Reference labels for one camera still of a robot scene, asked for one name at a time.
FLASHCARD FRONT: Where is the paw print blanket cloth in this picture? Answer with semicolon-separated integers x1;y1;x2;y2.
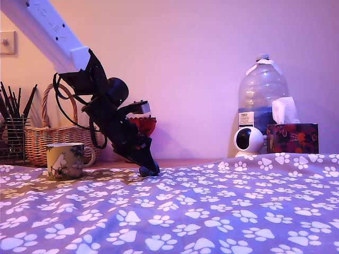
0;152;339;254

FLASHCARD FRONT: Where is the red glass goblet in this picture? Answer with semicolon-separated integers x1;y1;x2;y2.
128;116;157;140

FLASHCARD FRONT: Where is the black utensil handle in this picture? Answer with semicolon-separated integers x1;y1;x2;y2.
0;81;15;119
7;86;20;119
15;87;22;119
22;84;38;119
0;90;9;119

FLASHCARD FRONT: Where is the large clear water bottle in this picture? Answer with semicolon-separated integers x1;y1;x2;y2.
236;54;289;157

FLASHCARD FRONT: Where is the wicker basket with handle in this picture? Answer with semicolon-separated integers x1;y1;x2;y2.
24;83;102;167

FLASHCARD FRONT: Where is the dark blue coffee capsule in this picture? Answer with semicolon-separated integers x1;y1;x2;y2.
138;164;160;177

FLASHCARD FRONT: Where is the clear bottle with dark cap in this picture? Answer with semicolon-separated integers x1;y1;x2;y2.
95;131;120;162

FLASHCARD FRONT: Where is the white tissue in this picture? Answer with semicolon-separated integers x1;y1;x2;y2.
271;96;300;125

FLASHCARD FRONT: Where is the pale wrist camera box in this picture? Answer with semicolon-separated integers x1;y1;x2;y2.
119;99;151;117

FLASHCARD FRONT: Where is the wall switch plate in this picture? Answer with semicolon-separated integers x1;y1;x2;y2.
0;31;17;56

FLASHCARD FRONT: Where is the wire utensil rack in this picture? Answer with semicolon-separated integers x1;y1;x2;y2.
0;117;31;165

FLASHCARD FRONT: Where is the cartoon print ceramic mug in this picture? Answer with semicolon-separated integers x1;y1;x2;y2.
46;142;96;182

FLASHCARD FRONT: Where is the small white round camera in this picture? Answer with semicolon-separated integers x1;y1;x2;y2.
233;127;267;159

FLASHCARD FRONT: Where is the floral tissue box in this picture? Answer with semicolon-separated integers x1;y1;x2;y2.
265;123;319;155

